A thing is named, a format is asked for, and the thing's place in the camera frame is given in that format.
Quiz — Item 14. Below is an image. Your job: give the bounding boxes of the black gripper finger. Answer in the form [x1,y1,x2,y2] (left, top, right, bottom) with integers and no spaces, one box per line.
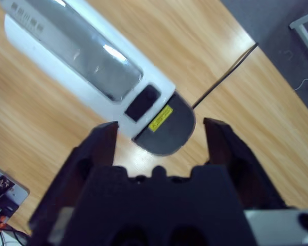
[203,117,287,211]
[28,121,119,243]

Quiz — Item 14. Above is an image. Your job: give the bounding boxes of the white capsule coffee machine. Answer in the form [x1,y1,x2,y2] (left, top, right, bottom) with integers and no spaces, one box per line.
[0,0,177,138]

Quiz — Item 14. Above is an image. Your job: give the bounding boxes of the clear water tank dark lid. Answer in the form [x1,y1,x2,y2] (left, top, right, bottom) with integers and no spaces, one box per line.
[130,93,197,156]

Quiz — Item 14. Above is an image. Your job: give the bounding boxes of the white block with dark post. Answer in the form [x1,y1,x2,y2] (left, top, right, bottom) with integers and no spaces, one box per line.
[0,166,30,223]

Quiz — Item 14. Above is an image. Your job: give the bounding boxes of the black power cable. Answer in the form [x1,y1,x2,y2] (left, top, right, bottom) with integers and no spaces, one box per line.
[191,43,259,108]

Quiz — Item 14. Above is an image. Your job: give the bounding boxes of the thin black cable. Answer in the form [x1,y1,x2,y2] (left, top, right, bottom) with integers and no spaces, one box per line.
[0,222,29,246]

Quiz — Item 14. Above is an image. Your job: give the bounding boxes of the white floor cable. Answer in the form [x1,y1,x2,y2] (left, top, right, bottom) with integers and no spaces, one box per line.
[294,75,308,92]

